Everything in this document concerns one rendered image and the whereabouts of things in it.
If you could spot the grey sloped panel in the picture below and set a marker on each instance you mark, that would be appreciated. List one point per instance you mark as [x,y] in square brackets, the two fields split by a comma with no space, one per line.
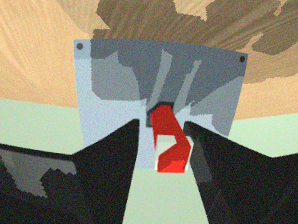
[118,80]

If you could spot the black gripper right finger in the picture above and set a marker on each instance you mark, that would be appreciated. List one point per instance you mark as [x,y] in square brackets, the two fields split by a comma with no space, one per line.
[238,185]

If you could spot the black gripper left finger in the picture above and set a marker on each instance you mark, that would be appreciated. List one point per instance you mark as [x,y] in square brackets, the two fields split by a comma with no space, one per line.
[92,183]

